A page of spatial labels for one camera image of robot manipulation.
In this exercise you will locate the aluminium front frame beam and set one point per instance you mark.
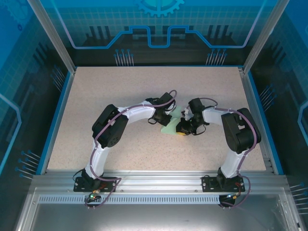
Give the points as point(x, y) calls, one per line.
point(156, 183)

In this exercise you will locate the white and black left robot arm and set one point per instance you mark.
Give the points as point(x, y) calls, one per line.
point(137, 113)

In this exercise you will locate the aluminium base tray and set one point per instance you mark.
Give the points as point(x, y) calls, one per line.
point(154, 216)

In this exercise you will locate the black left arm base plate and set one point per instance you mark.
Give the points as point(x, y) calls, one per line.
point(79, 184)

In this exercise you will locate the aluminium frame post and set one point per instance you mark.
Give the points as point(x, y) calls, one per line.
point(264, 36)
point(51, 36)

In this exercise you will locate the aluminium side frame rail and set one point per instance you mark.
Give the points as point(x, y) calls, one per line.
point(250, 96)

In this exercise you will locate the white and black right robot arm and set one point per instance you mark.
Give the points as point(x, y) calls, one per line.
point(240, 134)

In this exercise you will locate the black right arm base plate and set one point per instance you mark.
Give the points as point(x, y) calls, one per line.
point(207, 184)

